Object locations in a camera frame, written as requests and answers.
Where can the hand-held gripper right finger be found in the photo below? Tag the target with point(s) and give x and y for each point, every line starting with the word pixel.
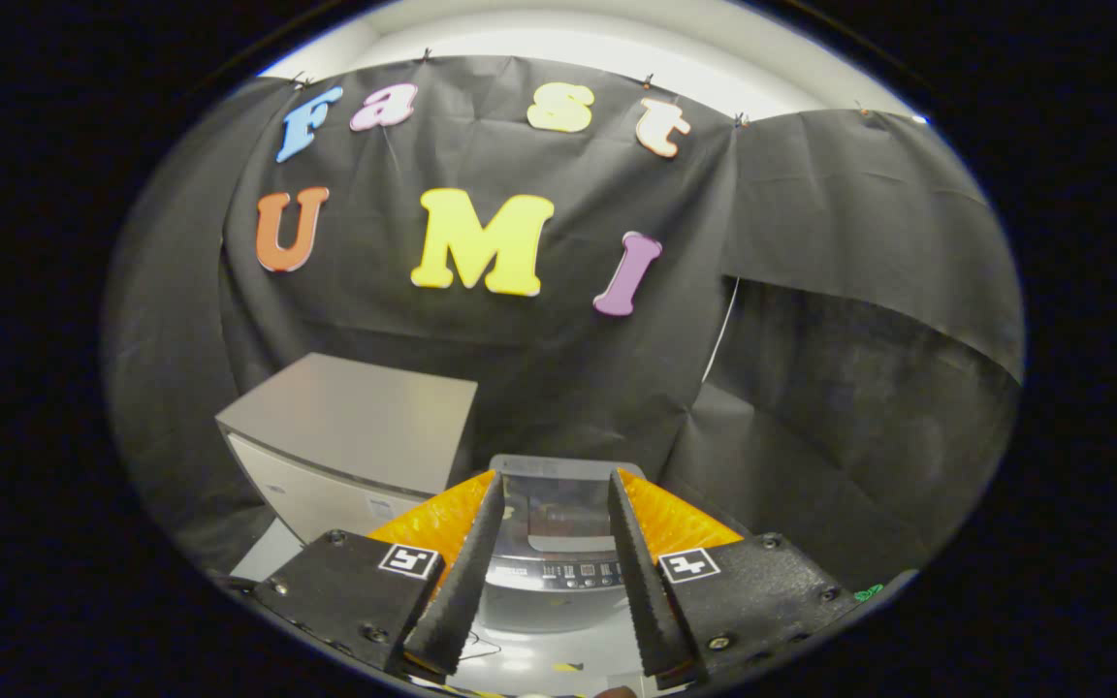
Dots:
pixel 752 591

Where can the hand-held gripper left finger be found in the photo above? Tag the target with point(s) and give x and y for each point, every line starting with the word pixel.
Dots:
pixel 345 591

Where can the grey washing machine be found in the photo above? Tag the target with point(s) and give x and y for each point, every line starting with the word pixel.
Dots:
pixel 549 606

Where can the dark washing machine lid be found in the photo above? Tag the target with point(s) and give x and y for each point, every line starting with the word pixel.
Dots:
pixel 558 504

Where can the small green object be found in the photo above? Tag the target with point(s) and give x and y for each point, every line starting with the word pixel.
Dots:
pixel 869 592

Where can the silver grey cabinet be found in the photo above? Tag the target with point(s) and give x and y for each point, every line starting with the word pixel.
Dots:
pixel 355 417

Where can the black backdrop cloth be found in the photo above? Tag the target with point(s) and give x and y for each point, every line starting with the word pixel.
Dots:
pixel 811 242

